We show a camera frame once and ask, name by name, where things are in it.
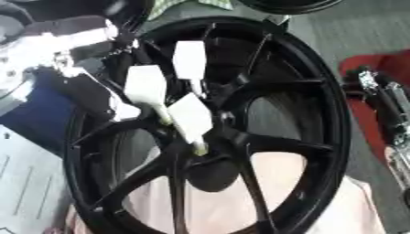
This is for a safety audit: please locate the white panel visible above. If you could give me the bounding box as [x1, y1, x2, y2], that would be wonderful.
[0, 123, 74, 234]

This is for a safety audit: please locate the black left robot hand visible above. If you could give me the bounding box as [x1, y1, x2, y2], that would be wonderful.
[30, 67, 143, 122]

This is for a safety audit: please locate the black round wheel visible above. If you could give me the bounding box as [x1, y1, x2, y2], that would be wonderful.
[233, 0, 345, 16]

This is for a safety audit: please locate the white pin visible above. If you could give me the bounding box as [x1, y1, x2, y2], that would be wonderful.
[169, 39, 210, 99]
[165, 92, 217, 157]
[122, 64, 175, 126]

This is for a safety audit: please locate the black spoked wheel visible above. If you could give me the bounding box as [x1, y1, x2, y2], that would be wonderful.
[62, 15, 354, 234]

